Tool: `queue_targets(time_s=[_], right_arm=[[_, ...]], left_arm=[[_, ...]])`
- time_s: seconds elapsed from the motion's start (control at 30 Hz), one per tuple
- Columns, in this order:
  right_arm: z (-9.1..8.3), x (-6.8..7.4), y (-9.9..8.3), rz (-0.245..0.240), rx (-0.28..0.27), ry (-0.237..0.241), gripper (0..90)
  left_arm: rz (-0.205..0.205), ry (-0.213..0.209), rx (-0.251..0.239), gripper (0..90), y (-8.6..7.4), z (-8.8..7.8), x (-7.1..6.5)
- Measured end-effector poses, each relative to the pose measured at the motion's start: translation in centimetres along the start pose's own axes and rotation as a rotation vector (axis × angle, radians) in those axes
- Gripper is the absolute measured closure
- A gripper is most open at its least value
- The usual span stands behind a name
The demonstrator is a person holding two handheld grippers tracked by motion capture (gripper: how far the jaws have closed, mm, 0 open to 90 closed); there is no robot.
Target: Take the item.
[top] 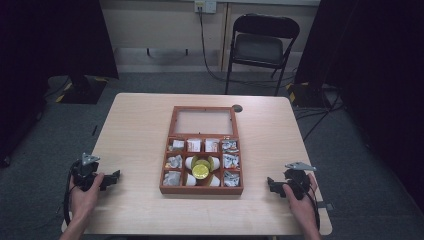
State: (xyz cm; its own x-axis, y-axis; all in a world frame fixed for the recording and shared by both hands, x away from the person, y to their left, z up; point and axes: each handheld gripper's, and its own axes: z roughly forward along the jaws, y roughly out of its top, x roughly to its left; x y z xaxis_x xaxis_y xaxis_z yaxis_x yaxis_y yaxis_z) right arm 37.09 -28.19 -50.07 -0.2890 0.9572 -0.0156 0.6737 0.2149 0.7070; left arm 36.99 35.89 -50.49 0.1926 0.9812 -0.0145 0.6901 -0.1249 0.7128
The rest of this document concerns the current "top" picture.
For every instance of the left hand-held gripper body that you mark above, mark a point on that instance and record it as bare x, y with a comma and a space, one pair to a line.
83, 173

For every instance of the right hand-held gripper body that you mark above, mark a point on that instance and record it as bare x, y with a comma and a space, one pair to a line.
298, 180

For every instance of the person's left hand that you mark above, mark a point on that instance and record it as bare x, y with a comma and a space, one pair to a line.
83, 201

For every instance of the person's right hand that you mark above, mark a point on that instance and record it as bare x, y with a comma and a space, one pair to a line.
305, 208

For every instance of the grey tape strip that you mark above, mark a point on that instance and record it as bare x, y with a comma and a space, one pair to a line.
325, 206

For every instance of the silver packet with blue print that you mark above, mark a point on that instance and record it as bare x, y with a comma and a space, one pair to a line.
231, 161
229, 146
231, 179

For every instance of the plain silver packet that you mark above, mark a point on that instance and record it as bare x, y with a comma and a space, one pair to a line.
177, 145
172, 178
174, 162

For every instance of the wooden compartment box with lid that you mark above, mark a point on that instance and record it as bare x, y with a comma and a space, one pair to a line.
203, 190

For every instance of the white packet with red print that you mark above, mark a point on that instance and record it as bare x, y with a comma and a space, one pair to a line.
193, 145
211, 145

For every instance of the pile of white creamer cups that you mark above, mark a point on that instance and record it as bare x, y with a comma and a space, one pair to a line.
200, 171

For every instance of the black stand base with tape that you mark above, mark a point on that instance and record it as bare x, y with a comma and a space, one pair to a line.
81, 91
308, 95

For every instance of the black folding chair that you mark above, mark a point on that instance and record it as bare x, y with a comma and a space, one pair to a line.
258, 50

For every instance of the dark curtain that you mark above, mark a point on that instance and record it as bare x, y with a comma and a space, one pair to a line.
373, 66
50, 36

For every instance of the white wall socket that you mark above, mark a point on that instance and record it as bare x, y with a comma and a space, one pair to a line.
205, 6

